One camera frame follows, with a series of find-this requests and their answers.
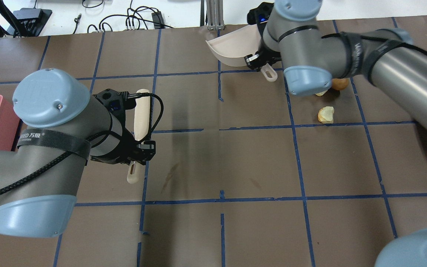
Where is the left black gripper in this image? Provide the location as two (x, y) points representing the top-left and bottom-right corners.
(88, 89), (156, 165)

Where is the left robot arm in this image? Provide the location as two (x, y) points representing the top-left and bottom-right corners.
(0, 68), (164, 238)

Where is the whole brown bread roll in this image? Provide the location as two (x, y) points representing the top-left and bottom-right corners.
(331, 78), (350, 91)

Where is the torn bread piece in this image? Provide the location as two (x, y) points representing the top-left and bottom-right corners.
(315, 90), (328, 97)
(317, 106), (334, 124)

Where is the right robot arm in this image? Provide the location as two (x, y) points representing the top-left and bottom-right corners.
(244, 0), (427, 129)

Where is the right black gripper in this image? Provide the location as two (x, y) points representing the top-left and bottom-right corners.
(245, 2), (281, 71)

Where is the aluminium frame post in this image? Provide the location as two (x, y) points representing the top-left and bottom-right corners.
(206, 0), (225, 31)

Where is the black power adapter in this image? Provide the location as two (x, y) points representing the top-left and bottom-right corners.
(151, 11), (165, 29)

